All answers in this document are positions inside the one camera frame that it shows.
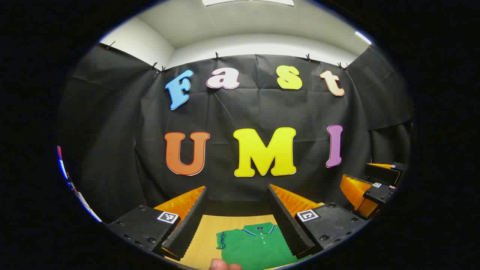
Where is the black backdrop cloth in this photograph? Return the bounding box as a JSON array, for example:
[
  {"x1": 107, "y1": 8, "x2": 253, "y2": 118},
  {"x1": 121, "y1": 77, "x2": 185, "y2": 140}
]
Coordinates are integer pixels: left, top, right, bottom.
[{"x1": 56, "y1": 42, "x2": 415, "y2": 224}]

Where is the green T-shirt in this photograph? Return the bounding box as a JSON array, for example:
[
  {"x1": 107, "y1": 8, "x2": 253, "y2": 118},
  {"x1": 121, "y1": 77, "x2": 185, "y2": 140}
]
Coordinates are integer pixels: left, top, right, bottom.
[{"x1": 216, "y1": 222, "x2": 312, "y2": 270}]

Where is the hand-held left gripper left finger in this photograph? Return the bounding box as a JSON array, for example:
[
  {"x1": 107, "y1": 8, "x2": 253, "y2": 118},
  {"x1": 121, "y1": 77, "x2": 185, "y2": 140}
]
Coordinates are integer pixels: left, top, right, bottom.
[{"x1": 106, "y1": 186, "x2": 208, "y2": 262}]

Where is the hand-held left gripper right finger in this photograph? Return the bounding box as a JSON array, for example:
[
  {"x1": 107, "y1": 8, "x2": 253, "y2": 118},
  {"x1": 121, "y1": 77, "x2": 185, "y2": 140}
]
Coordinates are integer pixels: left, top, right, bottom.
[{"x1": 267, "y1": 183, "x2": 371, "y2": 260}]

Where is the row of small cloth clips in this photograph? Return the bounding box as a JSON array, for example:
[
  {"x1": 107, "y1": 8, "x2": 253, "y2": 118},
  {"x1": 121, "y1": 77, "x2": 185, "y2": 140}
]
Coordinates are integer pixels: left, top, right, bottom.
[{"x1": 105, "y1": 40, "x2": 349, "y2": 74}]

